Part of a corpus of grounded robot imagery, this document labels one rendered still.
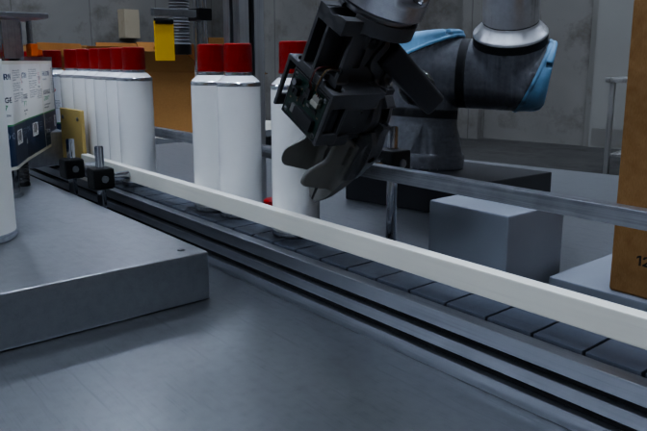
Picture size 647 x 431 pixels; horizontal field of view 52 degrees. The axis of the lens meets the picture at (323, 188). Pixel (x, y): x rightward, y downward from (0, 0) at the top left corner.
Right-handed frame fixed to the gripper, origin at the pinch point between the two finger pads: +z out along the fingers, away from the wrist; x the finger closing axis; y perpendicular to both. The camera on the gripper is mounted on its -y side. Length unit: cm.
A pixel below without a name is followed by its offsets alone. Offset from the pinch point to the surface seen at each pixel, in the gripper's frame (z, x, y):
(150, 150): 20.4, -35.0, 0.0
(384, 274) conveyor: -1.5, 13.5, 3.4
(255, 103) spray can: -0.7, -15.1, -0.3
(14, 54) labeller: 24, -70, 9
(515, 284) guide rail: -11.4, 24.2, 4.9
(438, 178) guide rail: -8.7, 10.1, -2.7
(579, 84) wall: 210, -332, -747
